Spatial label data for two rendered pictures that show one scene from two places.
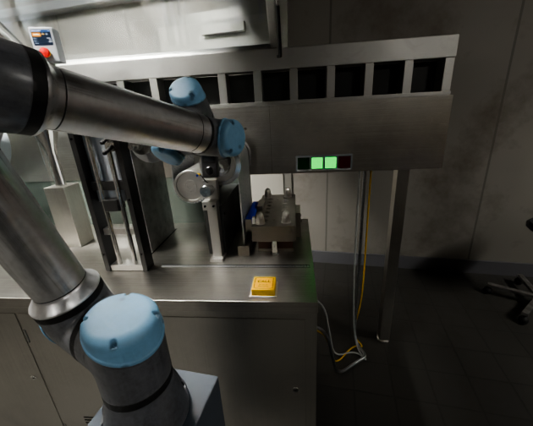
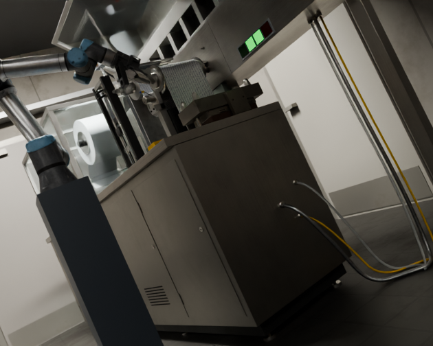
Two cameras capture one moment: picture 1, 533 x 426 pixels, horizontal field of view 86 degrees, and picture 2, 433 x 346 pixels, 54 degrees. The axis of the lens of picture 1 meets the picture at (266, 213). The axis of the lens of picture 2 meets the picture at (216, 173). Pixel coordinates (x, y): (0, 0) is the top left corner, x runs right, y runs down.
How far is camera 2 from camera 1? 1.67 m
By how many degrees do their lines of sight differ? 53
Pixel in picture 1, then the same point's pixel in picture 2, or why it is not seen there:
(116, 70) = (145, 55)
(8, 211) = (14, 110)
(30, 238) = (20, 119)
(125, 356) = (30, 147)
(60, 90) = (1, 65)
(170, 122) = (40, 61)
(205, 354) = (157, 211)
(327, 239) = not seen: outside the picture
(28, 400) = not seen: hidden behind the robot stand
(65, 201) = not seen: hidden behind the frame
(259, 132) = (211, 44)
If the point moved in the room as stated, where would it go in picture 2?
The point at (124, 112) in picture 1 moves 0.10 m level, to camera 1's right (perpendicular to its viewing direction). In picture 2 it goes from (20, 64) to (27, 51)
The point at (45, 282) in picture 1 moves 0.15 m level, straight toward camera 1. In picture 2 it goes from (28, 135) to (7, 132)
